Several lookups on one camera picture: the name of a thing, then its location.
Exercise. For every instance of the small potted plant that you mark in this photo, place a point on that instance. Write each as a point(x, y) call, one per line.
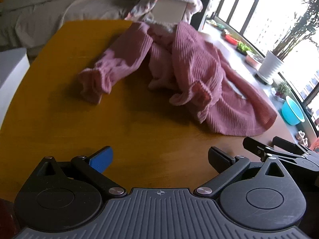
point(282, 89)

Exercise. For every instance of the beige sofa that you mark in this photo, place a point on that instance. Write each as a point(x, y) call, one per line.
point(49, 12)

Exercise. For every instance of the small pale figurine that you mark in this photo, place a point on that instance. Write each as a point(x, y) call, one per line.
point(302, 137)

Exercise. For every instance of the red plant tray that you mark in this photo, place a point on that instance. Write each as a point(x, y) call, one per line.
point(231, 39)

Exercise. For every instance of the white side table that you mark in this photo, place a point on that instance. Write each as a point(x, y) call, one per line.
point(12, 72)

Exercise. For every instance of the dark window frame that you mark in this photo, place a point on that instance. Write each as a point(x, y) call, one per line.
point(238, 2)

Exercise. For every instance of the teal plastic basin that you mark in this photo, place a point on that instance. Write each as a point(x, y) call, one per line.
point(291, 110)

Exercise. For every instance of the pale pink planter box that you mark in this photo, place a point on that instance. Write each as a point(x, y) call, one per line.
point(254, 59)

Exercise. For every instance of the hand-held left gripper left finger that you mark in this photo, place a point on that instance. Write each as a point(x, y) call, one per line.
point(102, 159)

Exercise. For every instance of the pink knit sweater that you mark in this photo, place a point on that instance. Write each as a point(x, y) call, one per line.
point(194, 62)

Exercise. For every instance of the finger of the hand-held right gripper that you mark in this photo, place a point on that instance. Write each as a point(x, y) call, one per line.
point(253, 145)
point(286, 144)

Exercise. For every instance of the tall plant in white pot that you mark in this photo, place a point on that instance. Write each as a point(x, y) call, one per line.
point(270, 64)

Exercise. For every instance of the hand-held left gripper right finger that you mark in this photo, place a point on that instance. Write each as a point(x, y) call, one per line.
point(219, 161)

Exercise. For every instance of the black tray of green seedlings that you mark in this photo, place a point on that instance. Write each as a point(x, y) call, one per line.
point(243, 47)

